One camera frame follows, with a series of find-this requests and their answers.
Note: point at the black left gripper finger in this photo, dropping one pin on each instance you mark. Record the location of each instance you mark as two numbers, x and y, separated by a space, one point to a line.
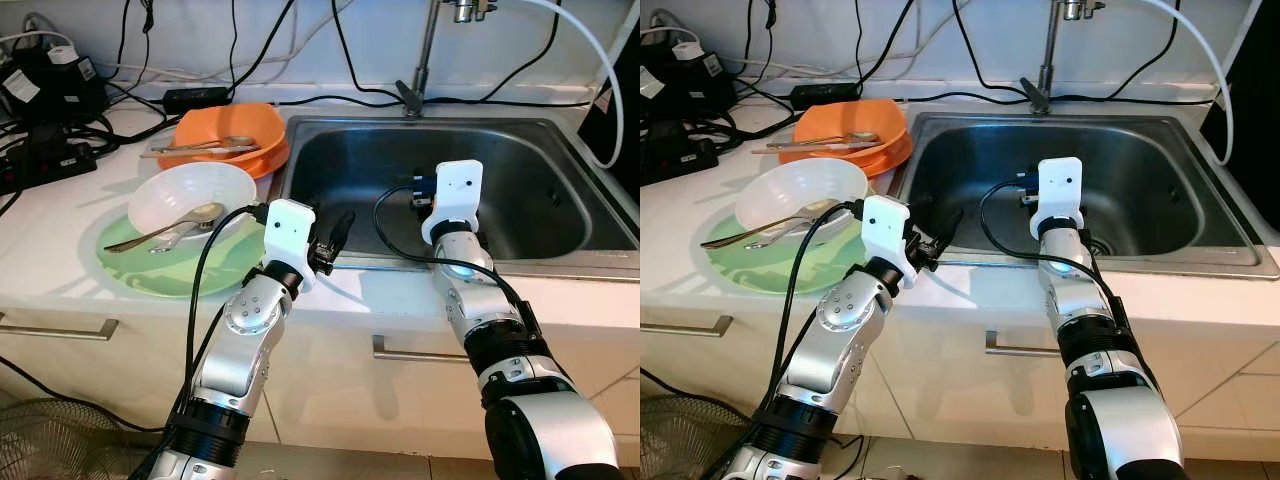
343 228
950 228

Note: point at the white plastic bowl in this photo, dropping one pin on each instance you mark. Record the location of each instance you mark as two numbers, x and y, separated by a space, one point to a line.
810 185
200 185

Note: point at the light green plastic plate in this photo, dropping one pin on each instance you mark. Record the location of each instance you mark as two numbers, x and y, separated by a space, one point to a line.
740 270
190 270

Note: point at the silver metal fork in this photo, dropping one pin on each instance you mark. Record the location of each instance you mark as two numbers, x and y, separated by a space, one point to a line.
180 238
775 238

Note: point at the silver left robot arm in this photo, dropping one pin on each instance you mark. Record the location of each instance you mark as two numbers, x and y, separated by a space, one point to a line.
245 315
830 330

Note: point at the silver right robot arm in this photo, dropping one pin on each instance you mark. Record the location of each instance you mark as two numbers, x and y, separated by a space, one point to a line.
470 290
1100 340

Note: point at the steel kitchen faucet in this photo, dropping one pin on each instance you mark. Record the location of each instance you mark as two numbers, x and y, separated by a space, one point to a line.
1037 95
410 97

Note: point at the round sink drain strainer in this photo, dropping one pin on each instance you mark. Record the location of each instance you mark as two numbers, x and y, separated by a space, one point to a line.
1098 245

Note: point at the orange plastic plate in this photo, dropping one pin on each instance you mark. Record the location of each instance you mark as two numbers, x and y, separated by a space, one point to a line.
895 155
275 160

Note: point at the stainless steel sink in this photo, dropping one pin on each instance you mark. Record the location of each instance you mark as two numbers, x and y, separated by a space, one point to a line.
1160 160
540 160

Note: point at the gold flat metal utensil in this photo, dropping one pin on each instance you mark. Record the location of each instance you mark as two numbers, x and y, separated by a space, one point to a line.
810 148
200 152

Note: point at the orange plastic bowl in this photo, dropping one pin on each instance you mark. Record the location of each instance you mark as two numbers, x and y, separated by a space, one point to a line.
230 120
850 115

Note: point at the white cabinet door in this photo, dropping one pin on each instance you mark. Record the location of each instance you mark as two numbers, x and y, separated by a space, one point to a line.
80 370
700 370
960 400
350 400

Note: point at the black power brick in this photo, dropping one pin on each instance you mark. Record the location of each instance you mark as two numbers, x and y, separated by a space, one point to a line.
195 98
825 94

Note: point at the black countertop appliance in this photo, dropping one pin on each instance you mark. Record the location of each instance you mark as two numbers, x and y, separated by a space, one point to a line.
1260 100
632 40

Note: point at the black power strip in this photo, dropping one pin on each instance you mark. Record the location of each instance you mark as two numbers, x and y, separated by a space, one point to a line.
45 165
680 160

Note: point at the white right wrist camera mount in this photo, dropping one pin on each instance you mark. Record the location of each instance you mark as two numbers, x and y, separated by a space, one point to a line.
455 200
1058 195

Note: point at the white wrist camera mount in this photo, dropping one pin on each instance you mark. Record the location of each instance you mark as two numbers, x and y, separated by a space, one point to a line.
885 235
288 230
455 200
1058 195

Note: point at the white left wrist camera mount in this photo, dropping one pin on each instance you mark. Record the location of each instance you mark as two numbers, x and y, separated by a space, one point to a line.
288 230
885 235

